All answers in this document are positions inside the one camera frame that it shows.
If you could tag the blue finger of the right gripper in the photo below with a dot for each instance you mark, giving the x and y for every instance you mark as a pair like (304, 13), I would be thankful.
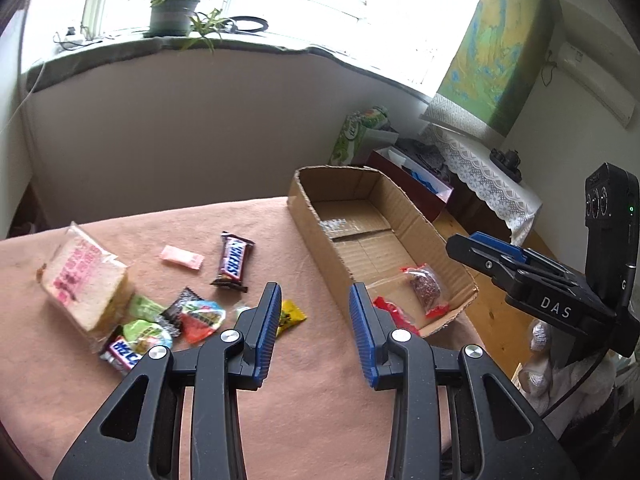
(498, 248)
(499, 269)

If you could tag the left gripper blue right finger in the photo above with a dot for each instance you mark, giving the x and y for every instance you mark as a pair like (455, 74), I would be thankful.
(372, 326)

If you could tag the bagged sliced bread loaf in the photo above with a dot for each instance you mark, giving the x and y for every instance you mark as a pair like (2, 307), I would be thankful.
(88, 284)

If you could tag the white lace cloth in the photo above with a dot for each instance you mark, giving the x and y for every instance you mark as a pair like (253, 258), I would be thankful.
(515, 204)

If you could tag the Snickers bar english label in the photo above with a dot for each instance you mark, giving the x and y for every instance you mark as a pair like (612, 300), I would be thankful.
(230, 270)

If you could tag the black patterned candy wrapper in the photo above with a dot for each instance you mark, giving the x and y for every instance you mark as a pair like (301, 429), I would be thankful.
(170, 318)

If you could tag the potted spider plant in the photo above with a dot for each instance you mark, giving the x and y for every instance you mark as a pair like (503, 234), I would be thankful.
(171, 18)

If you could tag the small black teapot set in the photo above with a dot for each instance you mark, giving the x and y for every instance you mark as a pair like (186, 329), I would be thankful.
(508, 162)

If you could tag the light green snack packet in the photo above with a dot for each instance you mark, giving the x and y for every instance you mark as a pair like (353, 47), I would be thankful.
(143, 308)

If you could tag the red orange jelly cup snack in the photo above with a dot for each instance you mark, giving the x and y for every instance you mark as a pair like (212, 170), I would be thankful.
(200, 319)

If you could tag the dark red shoe box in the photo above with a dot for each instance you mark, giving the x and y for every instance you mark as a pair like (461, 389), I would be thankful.
(429, 194)

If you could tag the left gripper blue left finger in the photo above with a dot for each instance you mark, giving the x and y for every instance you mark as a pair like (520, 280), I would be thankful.
(258, 327)

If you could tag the clear green candy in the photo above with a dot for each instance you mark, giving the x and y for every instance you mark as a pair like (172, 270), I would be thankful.
(237, 310)

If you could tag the wall map poster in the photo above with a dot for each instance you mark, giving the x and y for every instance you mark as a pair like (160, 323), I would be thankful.
(495, 68)

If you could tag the small spider plant offshoot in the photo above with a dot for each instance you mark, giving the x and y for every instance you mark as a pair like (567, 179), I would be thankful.
(205, 26)

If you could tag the pink candy wrapper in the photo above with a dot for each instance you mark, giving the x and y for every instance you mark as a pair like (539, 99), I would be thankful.
(182, 257)

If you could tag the white air conditioner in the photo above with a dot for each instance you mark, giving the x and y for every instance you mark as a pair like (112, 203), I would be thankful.
(598, 81)

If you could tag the green white paper bag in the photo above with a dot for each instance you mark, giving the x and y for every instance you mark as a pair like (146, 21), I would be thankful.
(361, 134)

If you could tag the Snickers bar chinese label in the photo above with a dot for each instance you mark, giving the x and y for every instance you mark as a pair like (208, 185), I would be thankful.
(118, 352)

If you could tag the brown cardboard box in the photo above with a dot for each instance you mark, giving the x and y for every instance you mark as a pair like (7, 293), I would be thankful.
(359, 226)

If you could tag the green jelly cup snack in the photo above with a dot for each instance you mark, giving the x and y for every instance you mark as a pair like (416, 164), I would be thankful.
(143, 335)

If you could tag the yellow candy wrapper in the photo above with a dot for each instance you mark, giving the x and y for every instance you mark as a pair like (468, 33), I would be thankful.
(290, 316)

